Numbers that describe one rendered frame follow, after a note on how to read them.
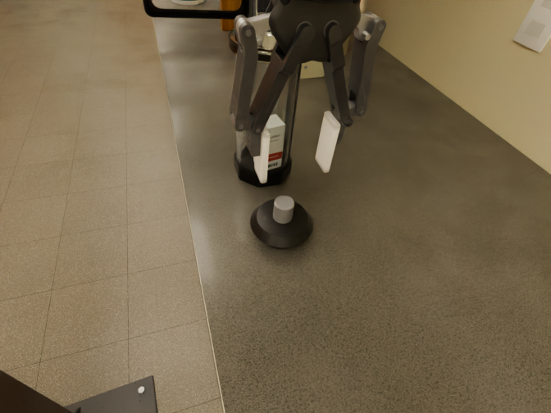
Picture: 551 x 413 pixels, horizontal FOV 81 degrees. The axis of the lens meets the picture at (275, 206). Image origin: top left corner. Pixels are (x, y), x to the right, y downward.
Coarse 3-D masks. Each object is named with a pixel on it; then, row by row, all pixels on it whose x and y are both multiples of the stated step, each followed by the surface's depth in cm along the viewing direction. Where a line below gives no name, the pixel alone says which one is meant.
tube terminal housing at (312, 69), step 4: (256, 0) 95; (256, 4) 96; (256, 8) 97; (256, 12) 97; (260, 12) 97; (264, 12) 98; (348, 40) 96; (344, 44) 94; (344, 48) 96; (344, 52) 98; (304, 64) 83; (308, 64) 83; (312, 64) 83; (316, 64) 84; (320, 64) 84; (304, 68) 83; (308, 68) 84; (312, 68) 84; (316, 68) 85; (320, 68) 85; (304, 72) 84; (308, 72) 85; (312, 72) 85; (316, 72) 85; (320, 72) 86; (300, 76) 85; (304, 76) 85; (308, 76) 86; (312, 76) 86; (316, 76) 86; (320, 76) 87
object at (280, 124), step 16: (272, 48) 47; (256, 80) 42; (288, 80) 43; (288, 96) 45; (272, 112) 45; (288, 112) 47; (272, 128) 47; (288, 128) 49; (240, 144) 51; (272, 144) 49; (288, 144) 52; (240, 160) 54; (272, 160) 52; (288, 160) 55
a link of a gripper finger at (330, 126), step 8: (328, 112) 37; (328, 120) 37; (336, 120) 36; (328, 128) 37; (336, 128) 36; (320, 136) 39; (328, 136) 37; (336, 136) 37; (320, 144) 40; (328, 144) 38; (320, 152) 40; (328, 152) 38; (320, 160) 41; (328, 160) 39; (328, 168) 40
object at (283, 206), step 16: (256, 208) 48; (272, 208) 47; (288, 208) 43; (256, 224) 45; (272, 224) 45; (288, 224) 45; (304, 224) 45; (272, 240) 44; (288, 240) 44; (304, 240) 45
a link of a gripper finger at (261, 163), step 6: (264, 132) 33; (264, 138) 34; (264, 144) 34; (264, 150) 35; (258, 156) 37; (264, 156) 35; (258, 162) 37; (264, 162) 36; (258, 168) 38; (264, 168) 37; (258, 174) 38; (264, 174) 37; (264, 180) 38
